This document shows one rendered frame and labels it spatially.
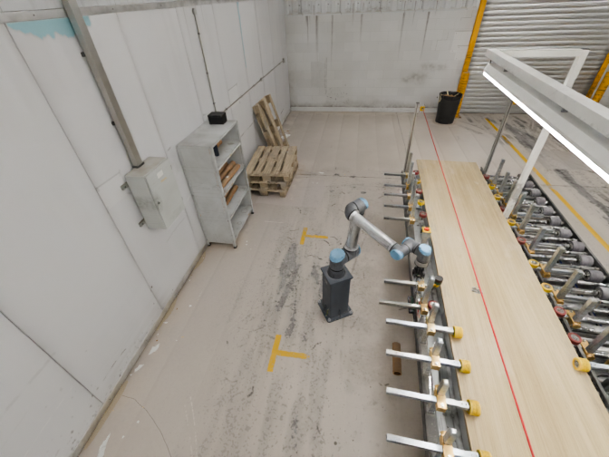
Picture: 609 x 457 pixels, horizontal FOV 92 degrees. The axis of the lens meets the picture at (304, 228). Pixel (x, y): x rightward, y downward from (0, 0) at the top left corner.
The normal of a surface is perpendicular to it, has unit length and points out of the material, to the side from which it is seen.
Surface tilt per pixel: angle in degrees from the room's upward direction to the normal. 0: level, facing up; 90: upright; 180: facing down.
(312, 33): 90
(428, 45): 90
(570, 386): 0
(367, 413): 0
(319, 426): 0
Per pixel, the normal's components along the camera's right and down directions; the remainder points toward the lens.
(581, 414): -0.04, -0.78
